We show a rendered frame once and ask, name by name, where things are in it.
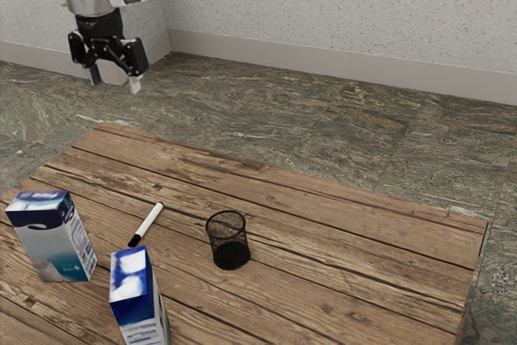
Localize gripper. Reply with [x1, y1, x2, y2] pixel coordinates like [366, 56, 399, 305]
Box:
[67, 9, 150, 95]

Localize white marker pen black cap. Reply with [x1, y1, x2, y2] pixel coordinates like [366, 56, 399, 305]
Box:
[127, 201, 166, 248]

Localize blue white teal carton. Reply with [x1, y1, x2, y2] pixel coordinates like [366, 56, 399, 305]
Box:
[4, 190, 99, 283]

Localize black mesh pen holder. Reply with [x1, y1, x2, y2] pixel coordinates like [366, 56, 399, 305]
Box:
[204, 209, 251, 271]

